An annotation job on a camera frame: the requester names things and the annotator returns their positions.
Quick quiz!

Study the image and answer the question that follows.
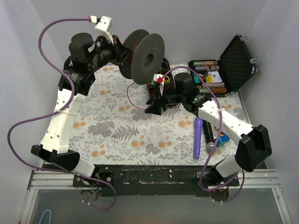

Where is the long red cable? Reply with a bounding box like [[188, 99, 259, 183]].
[[127, 41, 147, 110]]

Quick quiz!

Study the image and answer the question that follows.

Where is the grey perforated cable spool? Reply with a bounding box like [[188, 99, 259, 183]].
[[119, 29, 165, 85]]

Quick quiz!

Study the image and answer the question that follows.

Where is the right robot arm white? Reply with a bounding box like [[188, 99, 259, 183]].
[[145, 73, 272, 186]]

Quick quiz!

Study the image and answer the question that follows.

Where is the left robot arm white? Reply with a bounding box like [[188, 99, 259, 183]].
[[31, 33, 132, 187]]

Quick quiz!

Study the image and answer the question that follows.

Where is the floral patterned table mat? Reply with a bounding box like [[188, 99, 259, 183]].
[[69, 66, 237, 165]]

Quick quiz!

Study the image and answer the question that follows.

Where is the black glitter microphone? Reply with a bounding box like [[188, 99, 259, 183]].
[[203, 120, 215, 153]]

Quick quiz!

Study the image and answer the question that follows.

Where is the yellow big blind button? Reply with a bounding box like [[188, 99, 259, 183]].
[[205, 76, 213, 83]]

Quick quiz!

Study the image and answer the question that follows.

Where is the white card deck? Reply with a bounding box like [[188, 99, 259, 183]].
[[208, 71, 222, 83]]

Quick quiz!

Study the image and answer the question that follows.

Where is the black poker chip case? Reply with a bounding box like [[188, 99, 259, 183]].
[[188, 35, 257, 97]]

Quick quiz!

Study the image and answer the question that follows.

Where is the blue green brick block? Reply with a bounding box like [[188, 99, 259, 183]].
[[216, 134, 230, 147]]

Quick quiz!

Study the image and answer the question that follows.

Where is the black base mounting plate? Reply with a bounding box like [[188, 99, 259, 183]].
[[72, 164, 240, 198]]

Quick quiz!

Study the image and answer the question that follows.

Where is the black compartment cable box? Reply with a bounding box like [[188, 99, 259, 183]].
[[147, 58, 174, 97]]

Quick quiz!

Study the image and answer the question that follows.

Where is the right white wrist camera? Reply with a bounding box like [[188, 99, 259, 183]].
[[152, 74, 165, 96]]

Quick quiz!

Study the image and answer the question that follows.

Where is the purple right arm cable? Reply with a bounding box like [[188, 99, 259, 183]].
[[163, 66, 245, 203]]

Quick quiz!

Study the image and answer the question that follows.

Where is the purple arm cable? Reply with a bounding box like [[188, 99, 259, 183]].
[[7, 18, 117, 210], [163, 66, 245, 203]]

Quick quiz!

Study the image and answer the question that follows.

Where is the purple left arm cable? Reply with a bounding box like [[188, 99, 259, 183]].
[[7, 18, 117, 210]]

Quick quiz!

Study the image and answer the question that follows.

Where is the blue loop cord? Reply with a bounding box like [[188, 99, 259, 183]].
[[38, 210, 53, 224]]

